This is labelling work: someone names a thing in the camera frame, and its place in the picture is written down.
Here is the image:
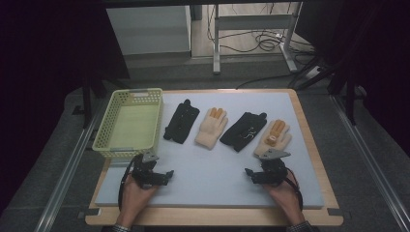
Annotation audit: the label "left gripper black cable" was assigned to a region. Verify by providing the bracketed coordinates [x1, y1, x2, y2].
[117, 157, 136, 212]

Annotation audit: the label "white power strip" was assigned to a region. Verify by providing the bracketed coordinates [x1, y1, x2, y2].
[305, 65, 322, 80]

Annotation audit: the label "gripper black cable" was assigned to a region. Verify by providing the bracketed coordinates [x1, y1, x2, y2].
[283, 167, 305, 212]
[117, 157, 136, 212]

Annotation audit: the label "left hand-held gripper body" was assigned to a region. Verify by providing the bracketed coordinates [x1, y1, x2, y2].
[130, 150, 161, 189]

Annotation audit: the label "black tripod legs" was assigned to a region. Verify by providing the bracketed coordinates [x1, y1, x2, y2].
[287, 56, 341, 92]

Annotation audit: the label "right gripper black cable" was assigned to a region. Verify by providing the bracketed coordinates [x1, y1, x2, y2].
[283, 167, 305, 212]

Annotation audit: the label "dark curtain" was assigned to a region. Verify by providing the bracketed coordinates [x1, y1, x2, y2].
[0, 0, 130, 214]
[294, 0, 410, 156]

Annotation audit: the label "grey cabinet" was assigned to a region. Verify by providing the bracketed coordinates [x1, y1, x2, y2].
[105, 5, 192, 60]

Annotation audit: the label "person's left hand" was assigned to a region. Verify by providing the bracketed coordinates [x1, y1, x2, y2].
[118, 175, 160, 217]

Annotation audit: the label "long black floor cable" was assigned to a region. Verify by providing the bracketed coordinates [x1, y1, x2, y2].
[235, 72, 295, 90]

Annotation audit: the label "white metal desk frame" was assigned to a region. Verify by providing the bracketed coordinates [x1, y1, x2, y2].
[212, 2, 305, 75]

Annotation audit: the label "person's right hand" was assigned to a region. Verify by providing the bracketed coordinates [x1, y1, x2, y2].
[261, 171, 303, 215]

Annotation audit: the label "black glove with white print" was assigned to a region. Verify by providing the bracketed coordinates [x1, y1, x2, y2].
[220, 111, 268, 153]

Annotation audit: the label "beige knit glove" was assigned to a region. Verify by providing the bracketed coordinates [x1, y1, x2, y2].
[194, 106, 229, 151]

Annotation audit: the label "plain black glove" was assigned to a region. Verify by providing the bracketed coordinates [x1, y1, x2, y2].
[162, 99, 201, 145]

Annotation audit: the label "black stand post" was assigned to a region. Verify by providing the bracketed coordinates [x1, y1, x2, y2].
[345, 72, 358, 127]
[81, 76, 94, 130]

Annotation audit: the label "white foam mat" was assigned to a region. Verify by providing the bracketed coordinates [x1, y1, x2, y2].
[94, 92, 325, 210]

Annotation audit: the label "pale green plastic basket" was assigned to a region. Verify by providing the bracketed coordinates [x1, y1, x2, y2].
[92, 87, 164, 160]

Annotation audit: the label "beige glove with orange tag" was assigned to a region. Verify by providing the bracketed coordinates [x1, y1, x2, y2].
[252, 119, 293, 159]

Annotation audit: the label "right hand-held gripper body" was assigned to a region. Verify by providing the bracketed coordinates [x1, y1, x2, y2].
[257, 148, 292, 188]

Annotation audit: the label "aluminium rail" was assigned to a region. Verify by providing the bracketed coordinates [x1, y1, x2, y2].
[330, 95, 410, 232]
[33, 99, 108, 232]

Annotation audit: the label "tangle of black floor cables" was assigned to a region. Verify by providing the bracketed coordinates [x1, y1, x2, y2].
[206, 3, 316, 55]

